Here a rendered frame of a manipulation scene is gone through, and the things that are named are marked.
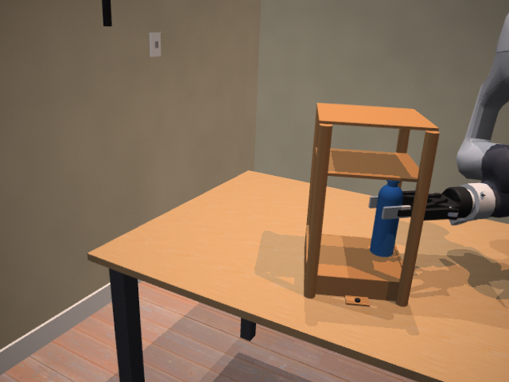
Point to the brown wooden shelving unit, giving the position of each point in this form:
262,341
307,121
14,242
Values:
346,266

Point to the blue bottle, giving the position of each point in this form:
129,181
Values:
385,231

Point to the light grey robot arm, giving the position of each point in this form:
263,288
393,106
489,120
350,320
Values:
480,159

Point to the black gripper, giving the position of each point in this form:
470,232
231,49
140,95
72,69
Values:
453,203

